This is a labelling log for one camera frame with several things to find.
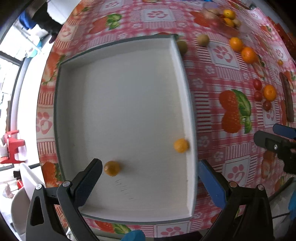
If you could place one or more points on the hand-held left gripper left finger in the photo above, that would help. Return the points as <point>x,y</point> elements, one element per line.
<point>86,185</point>

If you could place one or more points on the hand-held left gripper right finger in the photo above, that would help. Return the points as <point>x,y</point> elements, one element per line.
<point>214,185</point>

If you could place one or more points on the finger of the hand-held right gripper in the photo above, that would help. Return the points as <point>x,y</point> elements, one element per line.
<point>284,132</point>
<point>266,141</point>

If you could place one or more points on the small kumquat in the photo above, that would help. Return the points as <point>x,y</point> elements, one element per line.
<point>112,168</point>
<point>181,145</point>
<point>280,62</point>

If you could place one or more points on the red cherry tomato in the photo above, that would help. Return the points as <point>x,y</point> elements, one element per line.
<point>258,95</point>
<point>267,105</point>
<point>257,84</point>

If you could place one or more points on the orange mandarin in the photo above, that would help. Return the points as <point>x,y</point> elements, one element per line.
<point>229,14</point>
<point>229,22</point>
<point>249,55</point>
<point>269,92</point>
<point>236,44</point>

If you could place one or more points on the white foam tray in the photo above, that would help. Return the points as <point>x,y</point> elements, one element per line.
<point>127,104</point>

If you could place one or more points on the brown-green kiwi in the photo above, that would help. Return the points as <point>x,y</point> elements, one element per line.
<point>203,39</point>
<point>182,45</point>

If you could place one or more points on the dark brown long bar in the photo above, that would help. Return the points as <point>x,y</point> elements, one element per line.
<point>286,99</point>

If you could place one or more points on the blue plastic bag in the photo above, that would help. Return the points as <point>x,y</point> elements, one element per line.
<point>292,206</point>

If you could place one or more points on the red checked fruit-print tablecloth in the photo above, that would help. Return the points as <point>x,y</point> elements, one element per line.
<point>208,129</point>

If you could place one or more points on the white chair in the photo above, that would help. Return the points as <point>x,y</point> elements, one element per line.
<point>23,192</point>

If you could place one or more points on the blue cloth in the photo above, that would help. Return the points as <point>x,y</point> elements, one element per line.
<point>134,236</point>

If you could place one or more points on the red plastic stool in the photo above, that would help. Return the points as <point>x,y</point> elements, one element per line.
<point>11,148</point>

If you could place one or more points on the orange cardboard box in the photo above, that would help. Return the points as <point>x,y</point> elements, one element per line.
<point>288,38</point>

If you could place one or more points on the clear plastic bag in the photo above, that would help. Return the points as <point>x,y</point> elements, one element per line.
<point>222,27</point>

